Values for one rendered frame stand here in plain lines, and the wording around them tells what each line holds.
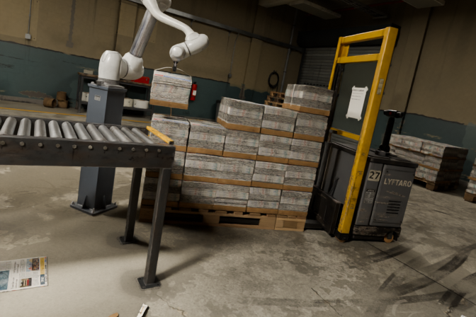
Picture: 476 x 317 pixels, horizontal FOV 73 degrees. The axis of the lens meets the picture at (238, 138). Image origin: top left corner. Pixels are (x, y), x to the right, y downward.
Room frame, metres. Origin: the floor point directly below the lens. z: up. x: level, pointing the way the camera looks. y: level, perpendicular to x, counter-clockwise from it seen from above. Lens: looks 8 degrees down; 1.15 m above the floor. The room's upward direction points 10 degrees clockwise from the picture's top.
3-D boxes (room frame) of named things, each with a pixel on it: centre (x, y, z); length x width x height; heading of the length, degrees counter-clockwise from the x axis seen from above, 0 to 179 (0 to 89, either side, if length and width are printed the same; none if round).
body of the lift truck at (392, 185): (3.13, -1.32, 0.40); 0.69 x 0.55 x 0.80; 16
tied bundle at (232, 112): (2.76, 0.03, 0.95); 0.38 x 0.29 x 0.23; 17
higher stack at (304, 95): (2.91, -0.55, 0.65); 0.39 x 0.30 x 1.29; 16
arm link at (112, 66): (2.52, 1.07, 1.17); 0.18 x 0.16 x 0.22; 155
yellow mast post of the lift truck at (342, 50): (3.35, -0.88, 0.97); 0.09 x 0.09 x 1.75; 16
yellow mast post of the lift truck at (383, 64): (2.71, -1.06, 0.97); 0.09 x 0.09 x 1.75; 16
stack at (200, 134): (2.72, 0.15, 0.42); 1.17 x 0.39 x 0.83; 106
